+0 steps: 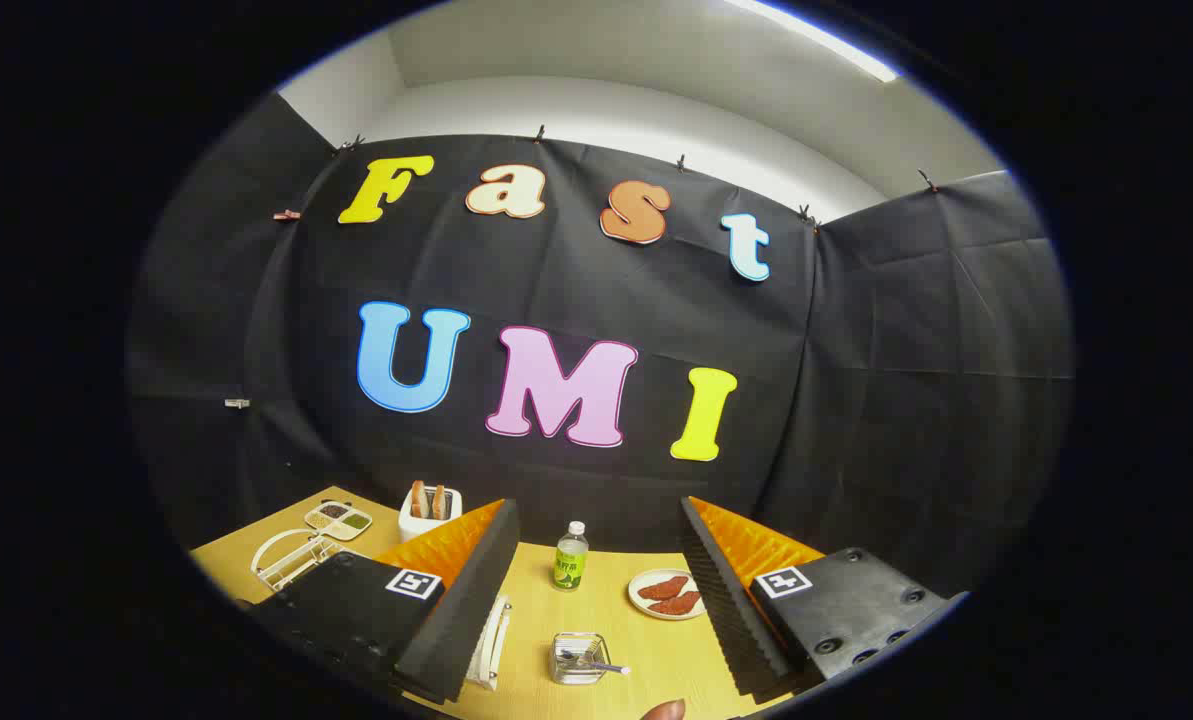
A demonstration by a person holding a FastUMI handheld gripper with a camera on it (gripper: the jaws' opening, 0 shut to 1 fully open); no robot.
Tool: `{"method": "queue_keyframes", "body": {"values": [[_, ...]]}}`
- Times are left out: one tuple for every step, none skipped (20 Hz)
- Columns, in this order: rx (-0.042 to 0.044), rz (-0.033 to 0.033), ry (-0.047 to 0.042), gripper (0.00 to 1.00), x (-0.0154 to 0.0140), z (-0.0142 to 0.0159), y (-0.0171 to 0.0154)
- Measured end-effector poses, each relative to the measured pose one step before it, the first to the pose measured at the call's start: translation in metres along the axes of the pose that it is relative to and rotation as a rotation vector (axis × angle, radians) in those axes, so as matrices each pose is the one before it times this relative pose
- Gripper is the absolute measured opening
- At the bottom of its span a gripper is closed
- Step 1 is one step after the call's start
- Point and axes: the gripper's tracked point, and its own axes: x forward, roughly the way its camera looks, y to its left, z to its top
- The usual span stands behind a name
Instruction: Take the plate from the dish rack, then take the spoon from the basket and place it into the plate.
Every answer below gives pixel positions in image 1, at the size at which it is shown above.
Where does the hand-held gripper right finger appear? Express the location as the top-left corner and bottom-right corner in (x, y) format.
(679, 496), (967, 701)

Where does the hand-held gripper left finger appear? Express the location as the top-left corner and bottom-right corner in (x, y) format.
(246, 498), (522, 706)

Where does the white wire dish rack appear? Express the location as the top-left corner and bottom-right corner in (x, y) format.
(251, 528), (513, 693)

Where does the striped handle metal spoon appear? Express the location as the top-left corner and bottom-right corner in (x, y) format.
(559, 650), (632, 677)

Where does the silver wire basket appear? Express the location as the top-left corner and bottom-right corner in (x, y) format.
(551, 632), (612, 686)

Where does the small white plate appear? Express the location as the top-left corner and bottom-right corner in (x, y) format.
(627, 568), (707, 621)

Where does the divided condiment dish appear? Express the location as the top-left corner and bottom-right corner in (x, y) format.
(304, 500), (373, 541)

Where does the white toaster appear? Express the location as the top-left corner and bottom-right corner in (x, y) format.
(398, 482), (463, 543)

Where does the green label drink bottle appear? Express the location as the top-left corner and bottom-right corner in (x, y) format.
(553, 520), (590, 592)

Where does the black backdrop cloth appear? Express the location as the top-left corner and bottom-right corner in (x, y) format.
(126, 92), (1075, 601)

